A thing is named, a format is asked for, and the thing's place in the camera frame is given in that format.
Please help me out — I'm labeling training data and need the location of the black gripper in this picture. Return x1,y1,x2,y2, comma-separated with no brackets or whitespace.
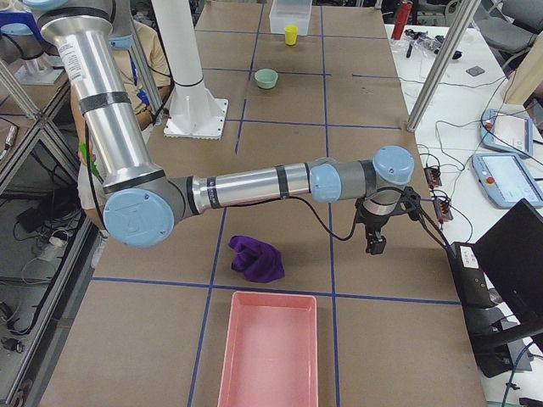
355,186,421,255

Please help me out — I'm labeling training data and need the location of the purple cloth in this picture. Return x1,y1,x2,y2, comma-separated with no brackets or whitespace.
228,235,285,283

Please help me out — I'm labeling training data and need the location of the green ceramic bowl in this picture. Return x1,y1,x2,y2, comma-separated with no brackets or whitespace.
254,69,279,90

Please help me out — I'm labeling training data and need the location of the yellow plastic cup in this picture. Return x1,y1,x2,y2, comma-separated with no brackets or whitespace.
284,25,298,46

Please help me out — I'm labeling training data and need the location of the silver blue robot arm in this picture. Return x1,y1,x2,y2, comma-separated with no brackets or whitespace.
28,1,422,254

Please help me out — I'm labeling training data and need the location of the black device box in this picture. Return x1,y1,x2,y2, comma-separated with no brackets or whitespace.
450,242,496,309

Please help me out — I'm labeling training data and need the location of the clear plastic box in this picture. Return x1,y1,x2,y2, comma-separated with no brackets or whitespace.
269,0,312,36

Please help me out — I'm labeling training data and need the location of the orange black connector board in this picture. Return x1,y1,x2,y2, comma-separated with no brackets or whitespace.
424,166,442,189

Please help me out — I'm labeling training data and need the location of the black monitor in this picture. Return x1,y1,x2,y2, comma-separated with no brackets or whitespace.
472,198,542,350

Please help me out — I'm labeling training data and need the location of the lower teach pendant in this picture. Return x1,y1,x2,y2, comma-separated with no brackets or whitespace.
471,153,542,209

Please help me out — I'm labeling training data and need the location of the teach pendant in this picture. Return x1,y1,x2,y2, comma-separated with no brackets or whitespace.
480,109,536,159
471,153,542,209

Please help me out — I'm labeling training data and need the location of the pink plastic tray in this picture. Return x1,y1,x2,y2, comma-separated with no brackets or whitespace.
218,291,319,406

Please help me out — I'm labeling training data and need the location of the upper teach pendant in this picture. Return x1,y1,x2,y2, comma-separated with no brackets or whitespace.
480,109,536,159

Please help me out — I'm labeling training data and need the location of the red cylinder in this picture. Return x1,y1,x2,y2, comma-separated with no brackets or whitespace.
391,0,412,41

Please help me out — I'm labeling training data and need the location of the seated person beige shirt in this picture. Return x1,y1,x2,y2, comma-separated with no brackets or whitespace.
70,19,173,238

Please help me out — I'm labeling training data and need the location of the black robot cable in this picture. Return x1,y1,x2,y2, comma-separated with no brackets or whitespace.
279,194,370,243

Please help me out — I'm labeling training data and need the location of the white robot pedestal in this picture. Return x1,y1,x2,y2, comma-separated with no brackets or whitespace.
152,0,228,140

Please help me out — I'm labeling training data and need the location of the aluminium frame post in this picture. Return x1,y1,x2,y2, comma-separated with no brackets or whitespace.
406,0,480,132

